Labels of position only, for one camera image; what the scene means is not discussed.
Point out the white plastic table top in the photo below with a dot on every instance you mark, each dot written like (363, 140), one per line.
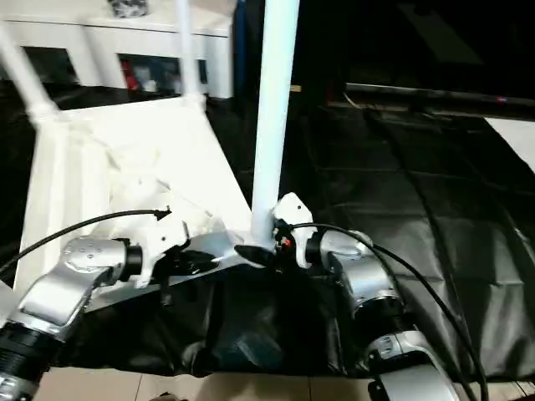
(104, 138)

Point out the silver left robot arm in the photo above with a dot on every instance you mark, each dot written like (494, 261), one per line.
(67, 275)

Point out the black table mat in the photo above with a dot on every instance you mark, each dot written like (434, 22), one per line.
(418, 209)

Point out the red item in cabinet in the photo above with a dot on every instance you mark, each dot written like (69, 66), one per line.
(131, 79)

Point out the black rod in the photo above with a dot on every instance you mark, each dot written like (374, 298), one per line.
(418, 94)

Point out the white glass-door cabinet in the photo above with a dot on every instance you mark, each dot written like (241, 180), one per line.
(104, 42)

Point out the white board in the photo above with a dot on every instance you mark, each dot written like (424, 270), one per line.
(516, 142)

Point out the black bundle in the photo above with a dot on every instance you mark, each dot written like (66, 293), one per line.
(127, 7)

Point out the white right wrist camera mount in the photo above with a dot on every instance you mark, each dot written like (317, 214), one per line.
(294, 209)

